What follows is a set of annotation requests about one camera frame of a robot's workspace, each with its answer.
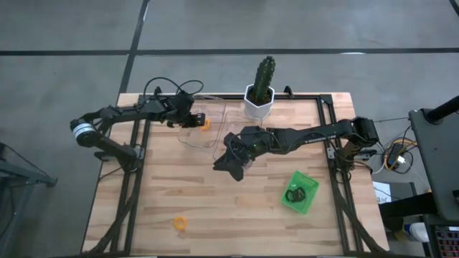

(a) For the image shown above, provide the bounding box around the black low shelf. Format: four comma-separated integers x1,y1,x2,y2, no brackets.
378,193,437,230

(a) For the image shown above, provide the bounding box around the clear plastic bin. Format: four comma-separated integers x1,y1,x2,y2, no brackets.
177,94,227,150
214,110,262,172

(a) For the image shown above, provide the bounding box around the computer keyboard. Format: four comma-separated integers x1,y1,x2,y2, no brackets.
432,225,459,258

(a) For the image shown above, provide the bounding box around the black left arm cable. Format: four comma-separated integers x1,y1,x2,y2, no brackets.
143,77,204,108

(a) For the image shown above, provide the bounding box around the white paper sheet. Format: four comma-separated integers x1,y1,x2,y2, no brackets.
372,181,392,205

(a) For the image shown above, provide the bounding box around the black metal table frame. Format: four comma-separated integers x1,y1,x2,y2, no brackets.
81,85,387,257

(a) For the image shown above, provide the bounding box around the yellow cable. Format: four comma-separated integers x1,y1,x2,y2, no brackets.
384,140,419,171

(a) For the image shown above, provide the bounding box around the grey metal cart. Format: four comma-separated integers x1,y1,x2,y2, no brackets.
0,143,58,258

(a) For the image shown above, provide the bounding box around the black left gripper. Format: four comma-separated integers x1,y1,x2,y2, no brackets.
165,92,207,129

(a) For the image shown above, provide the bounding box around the white plastic bottle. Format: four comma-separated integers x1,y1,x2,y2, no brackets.
403,221,430,243

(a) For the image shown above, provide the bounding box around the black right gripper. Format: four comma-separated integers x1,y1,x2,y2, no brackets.
213,125,268,182

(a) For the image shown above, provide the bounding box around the green plastic basket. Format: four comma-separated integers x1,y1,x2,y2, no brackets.
280,170,321,216

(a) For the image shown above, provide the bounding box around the green cactus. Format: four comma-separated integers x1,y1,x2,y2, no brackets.
252,55,277,105

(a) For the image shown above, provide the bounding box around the white plant pot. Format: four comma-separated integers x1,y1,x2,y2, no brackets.
243,83,276,120

